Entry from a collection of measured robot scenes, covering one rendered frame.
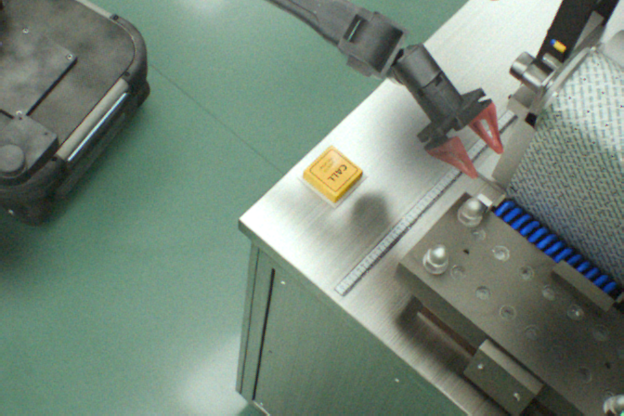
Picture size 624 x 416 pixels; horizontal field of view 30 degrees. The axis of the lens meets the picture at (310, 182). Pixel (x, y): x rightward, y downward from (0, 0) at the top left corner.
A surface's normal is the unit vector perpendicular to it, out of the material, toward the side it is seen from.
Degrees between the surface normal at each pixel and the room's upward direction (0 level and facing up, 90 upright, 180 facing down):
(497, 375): 90
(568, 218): 90
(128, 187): 0
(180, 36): 0
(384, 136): 0
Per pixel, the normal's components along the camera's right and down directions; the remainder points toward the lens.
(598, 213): -0.66, 0.63
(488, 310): 0.09, -0.47
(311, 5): -0.11, -0.03
